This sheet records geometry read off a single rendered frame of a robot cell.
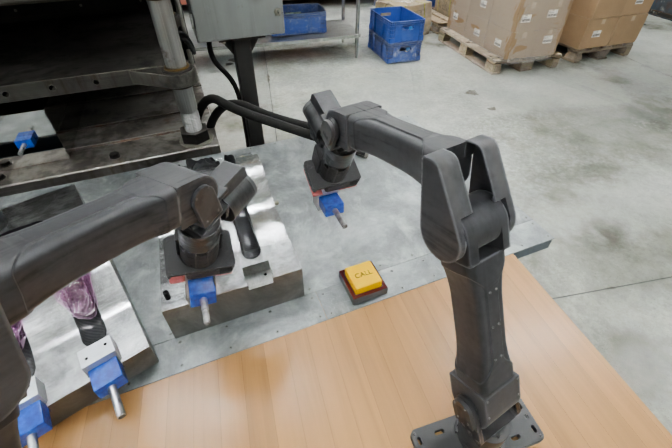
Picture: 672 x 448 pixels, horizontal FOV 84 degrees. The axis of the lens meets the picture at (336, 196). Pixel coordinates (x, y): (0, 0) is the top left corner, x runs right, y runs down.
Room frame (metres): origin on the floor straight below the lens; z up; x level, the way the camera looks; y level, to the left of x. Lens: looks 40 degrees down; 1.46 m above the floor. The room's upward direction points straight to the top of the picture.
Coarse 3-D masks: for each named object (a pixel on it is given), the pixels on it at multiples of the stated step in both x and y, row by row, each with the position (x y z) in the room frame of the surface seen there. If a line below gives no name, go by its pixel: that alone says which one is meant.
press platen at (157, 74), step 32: (0, 32) 1.49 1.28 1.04; (32, 32) 1.49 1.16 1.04; (64, 32) 1.49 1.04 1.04; (96, 32) 1.49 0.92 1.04; (128, 32) 1.49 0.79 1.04; (0, 64) 1.16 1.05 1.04; (32, 64) 1.16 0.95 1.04; (64, 64) 1.16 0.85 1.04; (96, 64) 1.16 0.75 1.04; (128, 64) 1.16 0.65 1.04; (160, 64) 1.16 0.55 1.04; (0, 96) 0.99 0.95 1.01; (32, 96) 1.01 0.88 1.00
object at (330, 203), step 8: (328, 192) 0.63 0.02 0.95; (336, 192) 0.63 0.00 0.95; (320, 200) 0.61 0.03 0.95; (328, 200) 0.61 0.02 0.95; (336, 200) 0.61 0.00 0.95; (320, 208) 0.62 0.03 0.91; (328, 208) 0.58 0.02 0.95; (336, 208) 0.59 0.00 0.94; (328, 216) 0.58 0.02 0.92; (336, 216) 0.57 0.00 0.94; (344, 224) 0.54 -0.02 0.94
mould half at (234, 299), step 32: (256, 160) 0.78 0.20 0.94; (224, 224) 0.60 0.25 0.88; (256, 224) 0.60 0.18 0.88; (160, 256) 0.50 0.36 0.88; (288, 256) 0.50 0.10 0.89; (160, 288) 0.42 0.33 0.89; (224, 288) 0.42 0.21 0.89; (256, 288) 0.43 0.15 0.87; (288, 288) 0.46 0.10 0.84; (192, 320) 0.39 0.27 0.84; (224, 320) 0.41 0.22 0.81
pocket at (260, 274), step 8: (256, 264) 0.48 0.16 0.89; (264, 264) 0.49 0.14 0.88; (248, 272) 0.47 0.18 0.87; (256, 272) 0.48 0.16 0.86; (264, 272) 0.48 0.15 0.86; (272, 272) 0.46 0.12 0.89; (248, 280) 0.46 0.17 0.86; (256, 280) 0.46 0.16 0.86; (264, 280) 0.46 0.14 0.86; (272, 280) 0.45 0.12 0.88
